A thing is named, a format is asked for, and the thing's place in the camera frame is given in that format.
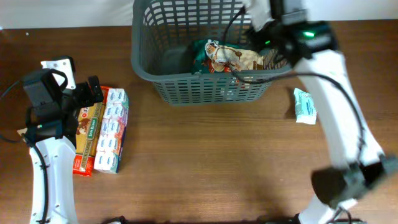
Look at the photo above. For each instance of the green Nescafe coffee bag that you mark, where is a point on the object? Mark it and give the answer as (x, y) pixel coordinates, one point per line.
(200, 58)

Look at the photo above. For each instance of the dark grey plastic basket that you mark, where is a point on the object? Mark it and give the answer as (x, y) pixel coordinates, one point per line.
(162, 36)

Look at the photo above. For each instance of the Kleenex tissue multipack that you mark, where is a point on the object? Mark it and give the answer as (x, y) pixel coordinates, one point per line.
(113, 128)

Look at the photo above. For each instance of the beige cookie bag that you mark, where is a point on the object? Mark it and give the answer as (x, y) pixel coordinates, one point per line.
(222, 58)
(22, 132)

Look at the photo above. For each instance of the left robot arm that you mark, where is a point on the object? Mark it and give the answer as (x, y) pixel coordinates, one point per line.
(51, 124)

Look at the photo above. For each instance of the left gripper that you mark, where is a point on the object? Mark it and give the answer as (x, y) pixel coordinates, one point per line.
(88, 98)

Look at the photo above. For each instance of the red San Remo pasta pack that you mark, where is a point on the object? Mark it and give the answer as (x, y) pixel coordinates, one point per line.
(87, 135)

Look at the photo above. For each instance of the light blue tissue packet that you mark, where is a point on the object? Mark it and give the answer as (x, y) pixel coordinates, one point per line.
(305, 109)

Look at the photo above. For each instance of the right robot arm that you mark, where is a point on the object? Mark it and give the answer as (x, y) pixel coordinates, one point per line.
(358, 163)

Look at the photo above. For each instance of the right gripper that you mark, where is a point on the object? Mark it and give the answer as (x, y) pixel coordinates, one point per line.
(255, 39)

